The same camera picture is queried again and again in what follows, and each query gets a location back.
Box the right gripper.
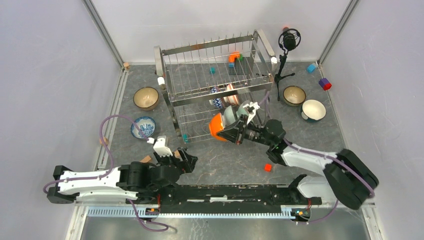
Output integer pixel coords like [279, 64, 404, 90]
[216, 114, 273, 147]

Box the white bowl with orange rim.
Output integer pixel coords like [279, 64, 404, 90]
[208, 113, 227, 142]

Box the white blue floral bowl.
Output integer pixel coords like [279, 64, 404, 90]
[130, 116, 156, 139]

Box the dark bowl with lattice band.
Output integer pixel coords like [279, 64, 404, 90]
[283, 85, 307, 107]

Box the copper bowl with floral motif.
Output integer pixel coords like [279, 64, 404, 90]
[133, 86, 159, 111]

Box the blue rimmed small bowl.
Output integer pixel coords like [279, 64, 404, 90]
[300, 99, 327, 123]

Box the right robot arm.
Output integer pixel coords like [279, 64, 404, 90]
[208, 113, 380, 210]

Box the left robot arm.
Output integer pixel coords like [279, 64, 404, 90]
[43, 147, 199, 204]

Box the steel two-tier dish rack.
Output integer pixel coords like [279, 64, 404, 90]
[153, 29, 277, 143]

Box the small teal block behind rack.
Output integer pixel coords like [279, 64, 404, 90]
[209, 67, 216, 75]

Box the celadon green rear bowl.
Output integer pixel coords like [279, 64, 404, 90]
[222, 105, 238, 128]

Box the celadon green bowl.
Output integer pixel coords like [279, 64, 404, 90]
[236, 105, 249, 119]
[222, 105, 238, 128]

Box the celadon green front bowl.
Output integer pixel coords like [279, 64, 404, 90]
[236, 105, 249, 119]

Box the long wooden block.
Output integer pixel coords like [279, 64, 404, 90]
[140, 155, 152, 163]

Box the red white patterned bowl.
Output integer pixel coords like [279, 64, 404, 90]
[223, 83, 241, 107]

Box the pink patterned rear bowl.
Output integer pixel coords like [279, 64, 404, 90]
[209, 86, 225, 110]

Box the red cube block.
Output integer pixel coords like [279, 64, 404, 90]
[263, 163, 273, 172]

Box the grey building baseplate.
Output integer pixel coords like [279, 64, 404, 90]
[228, 57, 250, 75]

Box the wooden cube at left edge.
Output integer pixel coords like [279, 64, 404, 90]
[99, 136, 109, 146]

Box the orange arch block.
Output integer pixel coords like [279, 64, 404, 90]
[228, 51, 240, 63]

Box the light blue block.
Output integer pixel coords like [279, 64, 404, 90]
[306, 63, 318, 73]

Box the purple and red block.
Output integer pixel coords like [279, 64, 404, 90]
[318, 77, 332, 91]

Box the black microphone on tripod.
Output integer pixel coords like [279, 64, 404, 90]
[274, 27, 302, 101]

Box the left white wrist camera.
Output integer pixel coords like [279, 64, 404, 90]
[147, 135, 173, 157]

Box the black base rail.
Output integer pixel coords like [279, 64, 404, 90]
[125, 184, 322, 215]

